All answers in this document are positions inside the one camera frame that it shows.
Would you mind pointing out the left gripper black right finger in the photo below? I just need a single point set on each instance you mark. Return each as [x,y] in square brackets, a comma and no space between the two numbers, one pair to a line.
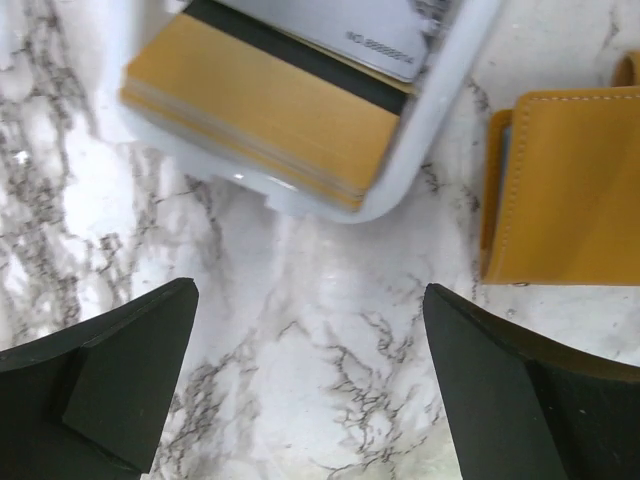
[522,406]

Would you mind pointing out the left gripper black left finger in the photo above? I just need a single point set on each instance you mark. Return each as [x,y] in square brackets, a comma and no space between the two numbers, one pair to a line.
[90,401]

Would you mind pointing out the tan leather card holder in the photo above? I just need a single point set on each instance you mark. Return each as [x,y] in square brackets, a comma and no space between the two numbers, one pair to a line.
[561,192]

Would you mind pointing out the white plastic basket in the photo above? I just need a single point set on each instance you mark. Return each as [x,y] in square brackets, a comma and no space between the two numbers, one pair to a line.
[419,127]

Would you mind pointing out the white card in basket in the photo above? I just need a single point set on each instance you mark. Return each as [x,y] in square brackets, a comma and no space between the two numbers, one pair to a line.
[381,34]

